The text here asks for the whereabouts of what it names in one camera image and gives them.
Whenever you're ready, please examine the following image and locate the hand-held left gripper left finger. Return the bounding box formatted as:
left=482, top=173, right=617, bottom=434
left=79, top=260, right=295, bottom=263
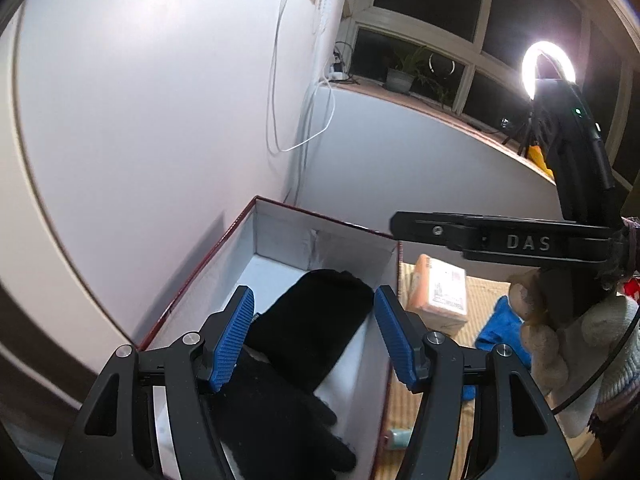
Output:
left=52, top=285, right=256, bottom=480

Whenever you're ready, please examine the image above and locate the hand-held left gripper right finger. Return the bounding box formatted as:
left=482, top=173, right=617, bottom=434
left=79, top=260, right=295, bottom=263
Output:
left=372, top=285, right=583, bottom=480

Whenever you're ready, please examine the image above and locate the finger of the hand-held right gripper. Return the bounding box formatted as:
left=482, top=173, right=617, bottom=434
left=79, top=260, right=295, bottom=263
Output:
left=391, top=211, right=470, bottom=257

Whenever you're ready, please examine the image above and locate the orange tissue pack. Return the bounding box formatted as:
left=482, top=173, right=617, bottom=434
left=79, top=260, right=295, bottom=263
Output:
left=404, top=254, right=471, bottom=337

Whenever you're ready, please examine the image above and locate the black knit sock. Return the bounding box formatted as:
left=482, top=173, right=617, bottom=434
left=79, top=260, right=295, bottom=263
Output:
left=247, top=268, right=375, bottom=397

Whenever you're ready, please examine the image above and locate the small pale bottle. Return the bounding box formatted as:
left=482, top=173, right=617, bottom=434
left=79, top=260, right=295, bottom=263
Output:
left=387, top=427, right=413, bottom=452

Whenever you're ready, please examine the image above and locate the black knit glove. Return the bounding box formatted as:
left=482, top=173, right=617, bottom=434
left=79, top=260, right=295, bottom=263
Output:
left=207, top=352, right=357, bottom=480

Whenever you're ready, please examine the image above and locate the blue cloth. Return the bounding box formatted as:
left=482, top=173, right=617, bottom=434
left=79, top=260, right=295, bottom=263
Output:
left=462, top=296, right=533, bottom=403

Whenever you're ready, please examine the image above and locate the red cardboard box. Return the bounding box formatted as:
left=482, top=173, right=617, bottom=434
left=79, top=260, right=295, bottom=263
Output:
left=135, top=196, right=403, bottom=480

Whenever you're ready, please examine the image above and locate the person's right forearm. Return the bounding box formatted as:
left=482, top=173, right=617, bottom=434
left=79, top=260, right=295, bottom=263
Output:
left=590, top=340, right=640, bottom=461

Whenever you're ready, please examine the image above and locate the person's right hand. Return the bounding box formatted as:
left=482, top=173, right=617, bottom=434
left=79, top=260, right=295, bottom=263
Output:
left=510, top=267, right=640, bottom=436

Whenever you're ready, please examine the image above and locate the yellow object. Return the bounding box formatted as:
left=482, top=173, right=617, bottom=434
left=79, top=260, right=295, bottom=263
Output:
left=529, top=145, right=556, bottom=181

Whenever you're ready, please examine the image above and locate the black tripod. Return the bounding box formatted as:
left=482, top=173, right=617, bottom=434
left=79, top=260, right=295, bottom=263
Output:
left=502, top=110, right=540, bottom=158

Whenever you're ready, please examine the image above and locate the yellow striped bed sheet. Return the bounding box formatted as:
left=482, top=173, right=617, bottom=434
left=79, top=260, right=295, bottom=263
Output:
left=375, top=260, right=601, bottom=480

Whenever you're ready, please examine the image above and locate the potted plant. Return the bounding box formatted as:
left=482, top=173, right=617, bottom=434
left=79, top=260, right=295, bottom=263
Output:
left=385, top=45, right=451, bottom=106

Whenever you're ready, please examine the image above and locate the ring light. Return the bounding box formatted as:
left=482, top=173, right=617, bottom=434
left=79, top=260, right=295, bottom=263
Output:
left=521, top=41, right=583, bottom=106

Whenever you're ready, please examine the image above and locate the white window frame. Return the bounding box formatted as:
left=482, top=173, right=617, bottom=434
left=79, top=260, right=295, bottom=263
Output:
left=345, top=0, right=640, bottom=191

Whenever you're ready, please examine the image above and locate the white cable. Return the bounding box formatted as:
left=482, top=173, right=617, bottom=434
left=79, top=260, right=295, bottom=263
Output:
left=267, top=0, right=337, bottom=154

